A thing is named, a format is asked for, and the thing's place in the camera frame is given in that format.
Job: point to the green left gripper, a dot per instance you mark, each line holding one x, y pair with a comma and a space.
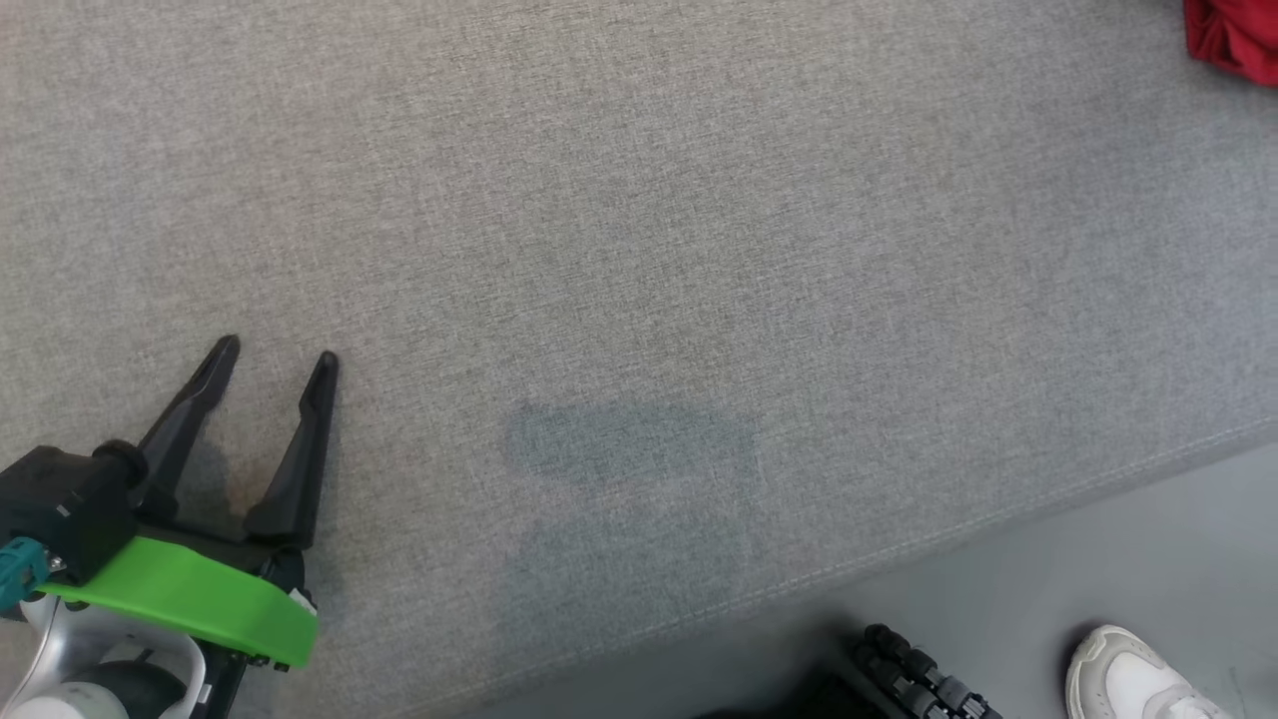
190, 589

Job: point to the red shorts white side stripe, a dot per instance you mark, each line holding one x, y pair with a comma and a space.
1238, 40

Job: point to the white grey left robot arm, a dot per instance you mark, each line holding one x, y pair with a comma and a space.
70, 649

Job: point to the grey fabric sofa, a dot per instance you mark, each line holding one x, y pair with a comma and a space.
599, 250

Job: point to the black ribbed equipment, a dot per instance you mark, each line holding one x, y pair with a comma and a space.
919, 679

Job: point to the white sneaker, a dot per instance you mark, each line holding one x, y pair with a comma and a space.
1128, 679

